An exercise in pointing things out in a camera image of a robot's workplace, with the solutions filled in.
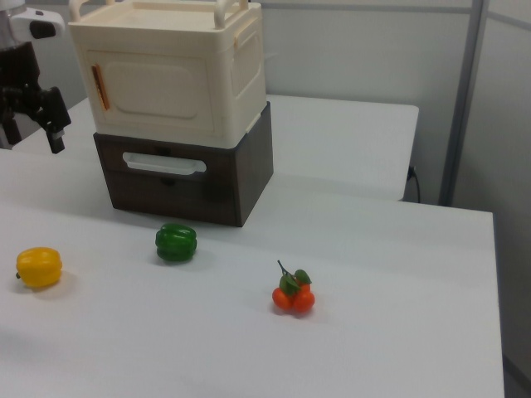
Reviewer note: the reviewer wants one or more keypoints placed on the cream cabinet door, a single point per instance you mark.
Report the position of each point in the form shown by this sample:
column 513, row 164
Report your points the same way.
column 157, row 89

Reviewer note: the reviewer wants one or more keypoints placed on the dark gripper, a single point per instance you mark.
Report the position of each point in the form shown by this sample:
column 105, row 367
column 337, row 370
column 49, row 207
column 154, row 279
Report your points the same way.
column 18, row 66

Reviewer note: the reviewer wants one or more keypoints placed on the yellow bell pepper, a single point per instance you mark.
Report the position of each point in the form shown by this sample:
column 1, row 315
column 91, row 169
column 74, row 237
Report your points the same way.
column 39, row 267

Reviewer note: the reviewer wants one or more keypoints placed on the dark brown drawer box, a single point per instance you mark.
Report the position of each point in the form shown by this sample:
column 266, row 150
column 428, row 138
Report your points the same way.
column 186, row 195

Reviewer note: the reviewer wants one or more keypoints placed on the cream plastic cabinet box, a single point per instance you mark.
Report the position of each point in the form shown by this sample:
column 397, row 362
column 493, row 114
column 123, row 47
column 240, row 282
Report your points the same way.
column 166, row 29

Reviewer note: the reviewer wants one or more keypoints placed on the green bell pepper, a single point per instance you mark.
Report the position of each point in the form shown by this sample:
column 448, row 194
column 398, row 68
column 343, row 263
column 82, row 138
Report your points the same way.
column 176, row 242

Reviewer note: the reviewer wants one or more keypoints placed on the orange tangerine bunch with leaves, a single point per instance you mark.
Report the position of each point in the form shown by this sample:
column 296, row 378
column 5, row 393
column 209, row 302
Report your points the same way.
column 294, row 296

